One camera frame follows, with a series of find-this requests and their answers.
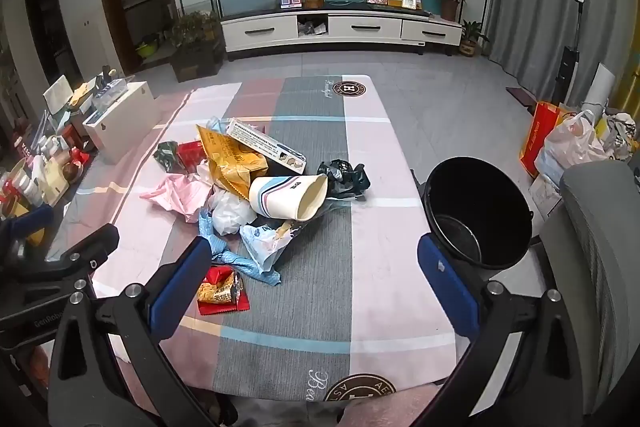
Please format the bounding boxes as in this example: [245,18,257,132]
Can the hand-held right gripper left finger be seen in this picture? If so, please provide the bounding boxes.
[47,236,236,427]

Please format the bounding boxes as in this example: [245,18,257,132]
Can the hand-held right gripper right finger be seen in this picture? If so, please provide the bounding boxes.
[416,233,583,427]

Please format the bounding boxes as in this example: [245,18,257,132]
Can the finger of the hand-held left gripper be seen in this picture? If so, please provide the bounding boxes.
[10,223,121,288]
[0,203,55,248]

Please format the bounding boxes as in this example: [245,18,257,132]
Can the red snack packet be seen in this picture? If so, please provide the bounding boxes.
[196,265,251,317]

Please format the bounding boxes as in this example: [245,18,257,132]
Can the light blue wrapper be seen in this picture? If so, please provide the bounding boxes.
[197,209,282,284]

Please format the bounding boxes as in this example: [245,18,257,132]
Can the pink plastic bag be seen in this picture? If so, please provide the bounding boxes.
[139,173,213,224]

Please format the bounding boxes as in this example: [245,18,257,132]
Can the white plastic bag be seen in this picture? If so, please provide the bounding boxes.
[197,159,258,237]

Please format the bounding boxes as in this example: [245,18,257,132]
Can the blue and white packet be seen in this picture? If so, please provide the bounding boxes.
[239,221,301,273]

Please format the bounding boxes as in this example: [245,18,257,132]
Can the black plastic bucket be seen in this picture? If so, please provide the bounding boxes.
[422,157,535,272]

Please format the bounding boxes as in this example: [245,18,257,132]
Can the green snack bag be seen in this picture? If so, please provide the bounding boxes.
[152,140,181,172]

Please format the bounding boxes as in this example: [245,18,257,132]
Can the red carton box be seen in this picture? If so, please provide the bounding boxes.
[176,141,207,175]

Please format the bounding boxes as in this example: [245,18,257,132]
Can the white paper cup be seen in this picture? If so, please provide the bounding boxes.
[248,173,328,223]

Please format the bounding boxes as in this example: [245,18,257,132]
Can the yellow snack bag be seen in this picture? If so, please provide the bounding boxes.
[195,125,271,200]

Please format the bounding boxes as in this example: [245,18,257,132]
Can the dark green bag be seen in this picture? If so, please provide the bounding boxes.
[316,159,372,202]

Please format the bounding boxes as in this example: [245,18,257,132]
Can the long white carton box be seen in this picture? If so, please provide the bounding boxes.
[226,118,308,175]

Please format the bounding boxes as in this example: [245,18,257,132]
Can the cluster of bottles and jars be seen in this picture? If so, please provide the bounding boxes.
[0,127,96,218]

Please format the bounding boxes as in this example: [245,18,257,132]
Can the plaid tablecloth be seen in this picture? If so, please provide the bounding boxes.
[47,76,458,413]

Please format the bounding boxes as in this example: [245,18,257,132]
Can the white cardboard box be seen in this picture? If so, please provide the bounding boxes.
[82,81,156,165]

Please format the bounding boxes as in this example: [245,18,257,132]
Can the grey sofa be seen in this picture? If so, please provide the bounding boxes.
[540,162,640,413]

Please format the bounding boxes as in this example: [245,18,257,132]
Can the red shopping bag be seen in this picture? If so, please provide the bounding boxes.
[520,101,576,178]

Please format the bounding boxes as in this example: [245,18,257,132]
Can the filled pale plastic bag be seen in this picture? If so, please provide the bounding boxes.
[535,109,608,180]

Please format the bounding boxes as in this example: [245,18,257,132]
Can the dark floor mat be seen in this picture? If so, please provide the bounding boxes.
[506,87,537,108]

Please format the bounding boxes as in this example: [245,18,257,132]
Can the bushy plant in dark planter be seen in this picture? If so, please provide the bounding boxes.
[167,12,226,82]

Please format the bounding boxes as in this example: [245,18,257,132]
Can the pile of clothes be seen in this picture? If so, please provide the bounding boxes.
[595,109,638,160]

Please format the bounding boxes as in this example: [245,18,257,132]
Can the small potted plant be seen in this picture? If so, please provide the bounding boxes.
[459,21,490,56]

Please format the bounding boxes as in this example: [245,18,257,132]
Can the upright vacuum cleaner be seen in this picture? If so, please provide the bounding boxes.
[550,0,587,105]

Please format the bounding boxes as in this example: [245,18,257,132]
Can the yellow curtain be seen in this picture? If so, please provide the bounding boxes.
[617,72,640,112]

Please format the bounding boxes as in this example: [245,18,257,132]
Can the white television cabinet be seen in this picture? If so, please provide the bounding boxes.
[220,4,463,55]

